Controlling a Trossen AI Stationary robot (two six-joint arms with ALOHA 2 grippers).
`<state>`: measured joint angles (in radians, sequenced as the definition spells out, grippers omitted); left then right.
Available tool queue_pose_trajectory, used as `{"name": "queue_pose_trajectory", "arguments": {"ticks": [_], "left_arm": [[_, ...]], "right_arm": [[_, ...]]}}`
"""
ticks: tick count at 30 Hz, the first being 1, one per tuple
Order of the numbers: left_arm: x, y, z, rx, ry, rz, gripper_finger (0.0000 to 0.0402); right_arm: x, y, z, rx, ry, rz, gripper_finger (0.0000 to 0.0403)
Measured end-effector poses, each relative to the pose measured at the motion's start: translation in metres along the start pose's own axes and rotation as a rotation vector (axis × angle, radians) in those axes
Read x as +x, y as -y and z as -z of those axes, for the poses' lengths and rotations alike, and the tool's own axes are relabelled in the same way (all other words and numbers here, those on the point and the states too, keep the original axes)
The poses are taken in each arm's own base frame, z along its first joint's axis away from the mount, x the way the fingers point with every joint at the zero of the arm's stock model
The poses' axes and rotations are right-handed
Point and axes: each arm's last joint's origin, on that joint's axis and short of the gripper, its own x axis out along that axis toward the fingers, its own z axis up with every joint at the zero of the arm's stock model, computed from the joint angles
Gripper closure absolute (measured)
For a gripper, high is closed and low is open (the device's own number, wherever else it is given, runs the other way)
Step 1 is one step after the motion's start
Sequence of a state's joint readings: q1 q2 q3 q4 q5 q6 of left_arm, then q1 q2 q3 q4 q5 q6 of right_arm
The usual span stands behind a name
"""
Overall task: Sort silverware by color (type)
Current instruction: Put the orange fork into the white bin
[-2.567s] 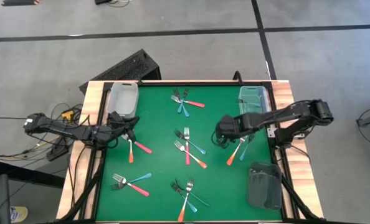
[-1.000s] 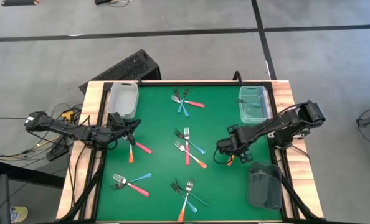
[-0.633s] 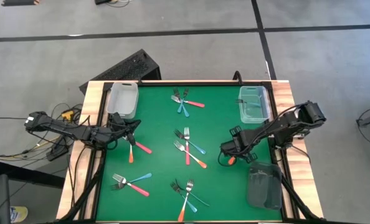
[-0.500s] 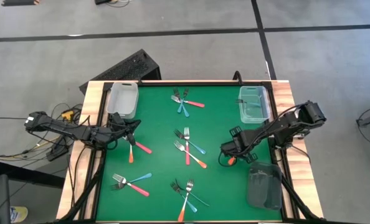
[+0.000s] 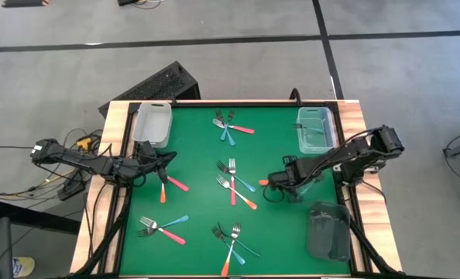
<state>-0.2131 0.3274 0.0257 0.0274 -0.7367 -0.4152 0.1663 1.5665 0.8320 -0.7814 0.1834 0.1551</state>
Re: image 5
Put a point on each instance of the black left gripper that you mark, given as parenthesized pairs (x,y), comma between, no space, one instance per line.
(148,159)

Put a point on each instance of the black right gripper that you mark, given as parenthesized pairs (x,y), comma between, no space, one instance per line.
(301,180)

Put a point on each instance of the forks pair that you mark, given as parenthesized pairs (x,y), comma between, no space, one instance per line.
(230,137)

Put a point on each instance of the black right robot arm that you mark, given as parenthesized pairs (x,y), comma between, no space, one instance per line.
(385,141)

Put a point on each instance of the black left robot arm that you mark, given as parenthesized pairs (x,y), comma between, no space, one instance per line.
(79,159)

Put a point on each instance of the light grey plastic bin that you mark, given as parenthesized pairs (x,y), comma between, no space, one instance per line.
(152,124)

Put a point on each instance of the clear plastic bin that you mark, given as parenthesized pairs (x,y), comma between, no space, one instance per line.
(315,143)

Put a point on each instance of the green table mat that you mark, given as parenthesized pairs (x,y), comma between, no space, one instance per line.
(284,240)

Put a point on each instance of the dark grey plastic bin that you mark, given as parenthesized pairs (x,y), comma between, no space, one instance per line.
(328,232)

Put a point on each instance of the yellow power adapter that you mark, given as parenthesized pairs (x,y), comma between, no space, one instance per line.
(83,143)

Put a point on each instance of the black floor bar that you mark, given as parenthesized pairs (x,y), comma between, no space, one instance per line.
(28,217)

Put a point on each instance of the yellow white packet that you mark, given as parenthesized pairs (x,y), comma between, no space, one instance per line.
(23,267)

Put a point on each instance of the black bar orange end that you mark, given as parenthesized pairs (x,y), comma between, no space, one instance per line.
(25,3)

